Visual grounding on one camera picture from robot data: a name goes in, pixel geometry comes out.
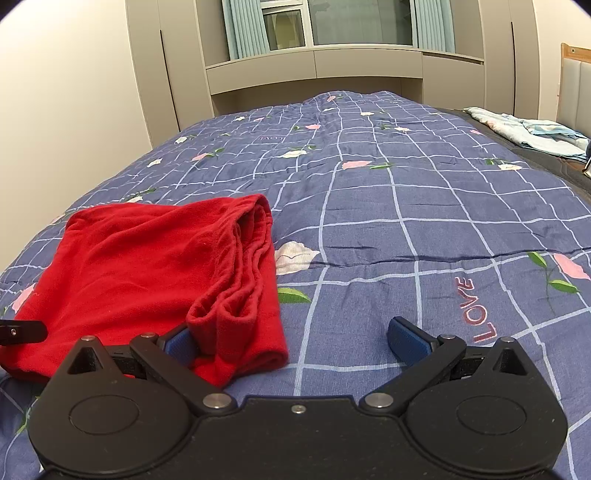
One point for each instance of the grey built-in cabinet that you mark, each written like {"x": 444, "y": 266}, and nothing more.
{"x": 369, "y": 69}

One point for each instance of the light blue curtain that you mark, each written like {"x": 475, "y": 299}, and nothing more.
{"x": 242, "y": 27}
{"x": 434, "y": 25}

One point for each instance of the light blue patterned cloth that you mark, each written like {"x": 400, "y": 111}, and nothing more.
{"x": 531, "y": 131}

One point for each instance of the blue checked floral blanket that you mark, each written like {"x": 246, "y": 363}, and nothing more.
{"x": 392, "y": 207}

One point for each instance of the red pants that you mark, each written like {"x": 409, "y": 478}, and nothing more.
{"x": 138, "y": 277}

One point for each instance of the padded headboard with wooden frame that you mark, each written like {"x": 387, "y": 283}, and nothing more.
{"x": 577, "y": 87}

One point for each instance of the dark grey bed sheet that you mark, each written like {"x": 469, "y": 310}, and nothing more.
{"x": 554, "y": 170}

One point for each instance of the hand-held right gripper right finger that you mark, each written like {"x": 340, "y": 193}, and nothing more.
{"x": 408, "y": 341}

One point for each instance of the window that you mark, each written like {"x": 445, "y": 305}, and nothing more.
{"x": 337, "y": 23}

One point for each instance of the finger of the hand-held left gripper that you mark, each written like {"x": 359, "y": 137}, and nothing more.
{"x": 23, "y": 333}

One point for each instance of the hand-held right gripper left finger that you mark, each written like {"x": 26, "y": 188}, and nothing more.
{"x": 181, "y": 346}

